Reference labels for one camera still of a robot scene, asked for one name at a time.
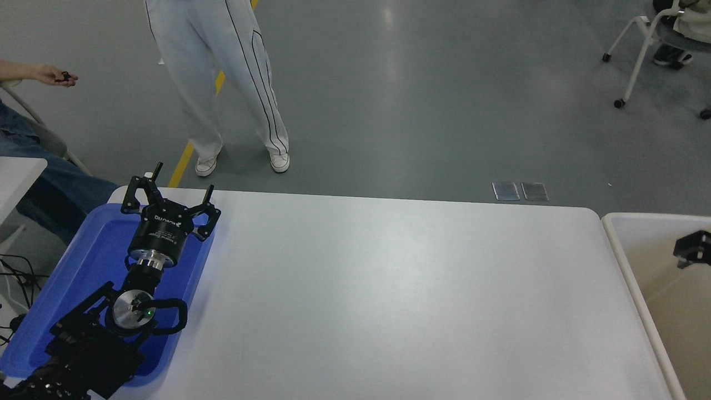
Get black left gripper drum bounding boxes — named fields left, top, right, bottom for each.
left=129, top=201, right=196, bottom=262

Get black cables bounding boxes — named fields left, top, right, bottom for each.
left=0, top=253, right=42, bottom=345

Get blue plastic tray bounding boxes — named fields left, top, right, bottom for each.
left=0, top=203, right=217, bottom=388

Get person's hand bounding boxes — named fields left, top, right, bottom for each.
left=33, top=64, right=79, bottom=88

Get white frame chair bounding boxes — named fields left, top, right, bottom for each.
left=0, top=78, right=92, bottom=176

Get large pale bin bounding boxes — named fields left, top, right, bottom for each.
left=602, top=212, right=711, bottom=400

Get white wheeled chair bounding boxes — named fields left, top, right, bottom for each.
left=603, top=0, right=711, bottom=120

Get small white table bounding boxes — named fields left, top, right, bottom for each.
left=0, top=157, right=48, bottom=223

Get person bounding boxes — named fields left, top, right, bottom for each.
left=0, top=58, right=120, bottom=245
left=653, top=0, right=711, bottom=71
left=144, top=0, right=291, bottom=177

